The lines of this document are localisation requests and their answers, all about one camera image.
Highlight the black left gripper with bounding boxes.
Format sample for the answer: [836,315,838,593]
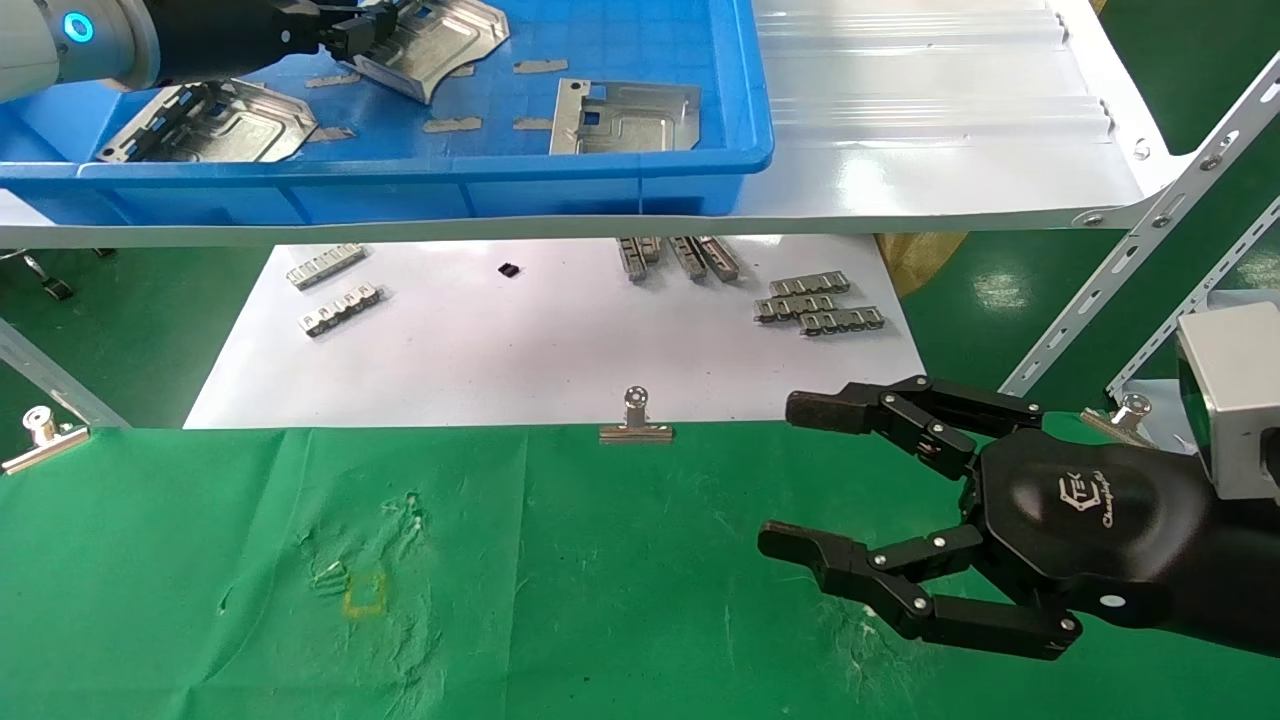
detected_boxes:
[148,0,401,87]

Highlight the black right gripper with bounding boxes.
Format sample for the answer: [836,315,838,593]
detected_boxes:
[757,376,1233,661]

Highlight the stamped sheet metal part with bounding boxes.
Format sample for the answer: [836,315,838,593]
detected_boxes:
[95,78,319,163]
[550,79,703,156]
[343,0,511,106]

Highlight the silver binder clip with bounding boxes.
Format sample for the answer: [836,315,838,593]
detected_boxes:
[600,387,675,444]
[0,405,92,476]
[1080,394,1151,448]

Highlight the brown yellow bag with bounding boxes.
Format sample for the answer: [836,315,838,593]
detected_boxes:
[875,233,969,299]

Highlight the white shelf board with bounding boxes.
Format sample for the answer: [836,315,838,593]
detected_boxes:
[0,0,1196,249]

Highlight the blue plastic bin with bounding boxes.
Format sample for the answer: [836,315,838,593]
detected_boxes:
[0,0,776,227]

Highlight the white paper sheet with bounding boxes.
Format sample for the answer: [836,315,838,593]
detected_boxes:
[185,237,923,429]

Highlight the white perforated angle beam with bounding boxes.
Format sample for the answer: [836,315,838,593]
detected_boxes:
[1105,195,1280,403]
[1003,50,1280,393]

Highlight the black caster wheel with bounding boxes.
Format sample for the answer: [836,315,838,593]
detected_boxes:
[22,253,74,301]

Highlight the white ribbed plastic sheet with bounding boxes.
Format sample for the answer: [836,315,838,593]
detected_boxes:
[750,0,1116,151]

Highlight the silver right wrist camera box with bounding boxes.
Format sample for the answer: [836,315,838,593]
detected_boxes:
[1175,303,1280,501]

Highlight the aluminium frame rail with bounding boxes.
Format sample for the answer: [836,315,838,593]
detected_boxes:
[0,318,131,429]

